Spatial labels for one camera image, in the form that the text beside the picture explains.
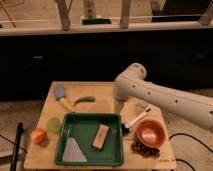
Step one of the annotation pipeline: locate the green pepper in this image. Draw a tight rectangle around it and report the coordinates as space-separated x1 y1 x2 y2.
73 96 96 106

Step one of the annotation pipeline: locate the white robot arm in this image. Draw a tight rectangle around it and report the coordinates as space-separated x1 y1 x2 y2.
113 63 213 133

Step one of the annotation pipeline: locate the green plastic tray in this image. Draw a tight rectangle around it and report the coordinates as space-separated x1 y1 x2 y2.
55 113 124 166

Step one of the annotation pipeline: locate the wooden block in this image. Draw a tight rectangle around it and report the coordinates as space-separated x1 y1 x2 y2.
92 124 109 150

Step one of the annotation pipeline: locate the orange bowl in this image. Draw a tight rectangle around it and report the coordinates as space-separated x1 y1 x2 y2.
135 119 166 148

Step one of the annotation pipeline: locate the green round lid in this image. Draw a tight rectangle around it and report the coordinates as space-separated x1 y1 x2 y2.
46 117 61 134

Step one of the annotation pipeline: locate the green brush on shelf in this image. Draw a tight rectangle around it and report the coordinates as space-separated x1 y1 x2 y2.
82 18 111 25

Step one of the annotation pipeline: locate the dark grape bunch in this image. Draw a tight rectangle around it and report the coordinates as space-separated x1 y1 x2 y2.
131 141 160 158

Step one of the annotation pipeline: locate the grey triangular cloth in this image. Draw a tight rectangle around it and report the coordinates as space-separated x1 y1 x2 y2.
62 138 87 162

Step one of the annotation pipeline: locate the red apple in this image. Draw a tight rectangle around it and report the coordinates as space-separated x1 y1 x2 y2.
31 128 47 144

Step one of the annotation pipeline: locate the black pole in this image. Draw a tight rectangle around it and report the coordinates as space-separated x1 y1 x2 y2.
10 122 24 171

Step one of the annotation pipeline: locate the yellow-handled spatula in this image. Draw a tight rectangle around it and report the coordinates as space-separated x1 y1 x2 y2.
54 85 73 112

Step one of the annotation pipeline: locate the black cable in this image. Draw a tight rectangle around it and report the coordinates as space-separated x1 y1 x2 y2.
169 133 213 171

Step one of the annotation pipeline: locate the wooden shelf frame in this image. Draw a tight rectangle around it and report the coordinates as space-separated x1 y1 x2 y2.
0 0 213 36

